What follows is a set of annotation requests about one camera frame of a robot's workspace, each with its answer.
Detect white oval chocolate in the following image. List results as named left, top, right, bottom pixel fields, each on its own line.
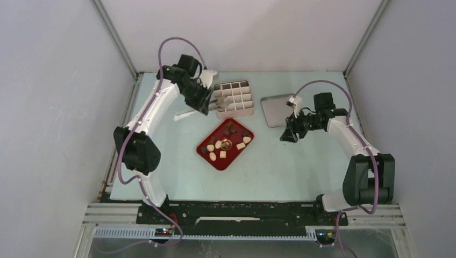
left=209, top=152, right=217, bottom=161
left=215, top=140, right=222, bottom=149

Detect silver metal box lid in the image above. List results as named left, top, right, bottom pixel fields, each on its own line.
left=260, top=94, right=293, bottom=128

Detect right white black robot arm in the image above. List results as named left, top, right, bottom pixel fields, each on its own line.
left=280, top=92, right=395, bottom=225

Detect round foil wrapped chocolate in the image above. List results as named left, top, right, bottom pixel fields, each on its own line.
left=221, top=139, right=233, bottom=151

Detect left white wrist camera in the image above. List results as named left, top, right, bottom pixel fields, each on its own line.
left=199, top=69, right=218, bottom=88

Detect silver metal tongs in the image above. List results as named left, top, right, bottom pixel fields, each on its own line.
left=173, top=97, right=233, bottom=121

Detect white square chocolate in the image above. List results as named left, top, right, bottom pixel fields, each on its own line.
left=236, top=142, right=246, bottom=150

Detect red plastic tray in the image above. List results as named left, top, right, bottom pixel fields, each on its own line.
left=196, top=118, right=254, bottom=171

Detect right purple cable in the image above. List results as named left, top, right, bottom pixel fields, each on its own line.
left=294, top=80, right=380, bottom=258

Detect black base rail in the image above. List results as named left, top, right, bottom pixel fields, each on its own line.
left=136, top=200, right=348, bottom=237

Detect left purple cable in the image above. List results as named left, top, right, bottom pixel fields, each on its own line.
left=93, top=37, right=208, bottom=254

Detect purple cable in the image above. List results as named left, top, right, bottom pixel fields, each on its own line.
left=294, top=80, right=380, bottom=258
left=93, top=37, right=208, bottom=254

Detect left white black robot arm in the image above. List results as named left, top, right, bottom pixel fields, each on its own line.
left=113, top=55, right=218, bottom=224

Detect grey cable duct strip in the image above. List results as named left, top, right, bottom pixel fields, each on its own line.
left=93, top=227, right=317, bottom=241

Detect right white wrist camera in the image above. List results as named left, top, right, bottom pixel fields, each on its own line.
left=286, top=95, right=303, bottom=118

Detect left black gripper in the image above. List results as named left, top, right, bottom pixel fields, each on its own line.
left=181, top=81, right=213, bottom=115

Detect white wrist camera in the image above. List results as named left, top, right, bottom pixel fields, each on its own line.
left=199, top=69, right=218, bottom=88
left=286, top=95, right=303, bottom=118

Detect white chocolate piece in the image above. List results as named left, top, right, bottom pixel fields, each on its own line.
left=206, top=145, right=215, bottom=152

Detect white divided chocolate box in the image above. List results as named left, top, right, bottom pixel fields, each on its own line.
left=213, top=80, right=254, bottom=119

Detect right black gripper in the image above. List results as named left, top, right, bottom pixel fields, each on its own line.
left=280, top=108, right=323, bottom=143

